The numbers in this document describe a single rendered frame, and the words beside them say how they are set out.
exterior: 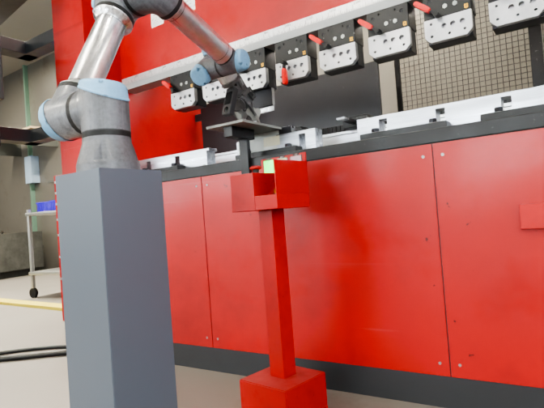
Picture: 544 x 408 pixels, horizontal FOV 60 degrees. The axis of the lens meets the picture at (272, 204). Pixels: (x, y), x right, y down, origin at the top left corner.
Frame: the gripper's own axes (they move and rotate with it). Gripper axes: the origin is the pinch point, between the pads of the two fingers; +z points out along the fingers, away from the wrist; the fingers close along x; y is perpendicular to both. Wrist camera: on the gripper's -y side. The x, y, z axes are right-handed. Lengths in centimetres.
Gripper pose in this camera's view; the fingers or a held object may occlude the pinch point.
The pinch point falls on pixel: (252, 126)
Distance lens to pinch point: 195.5
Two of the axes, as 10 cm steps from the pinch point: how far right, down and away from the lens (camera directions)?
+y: 4.4, -6.6, 6.1
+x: -7.7, 0.7, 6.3
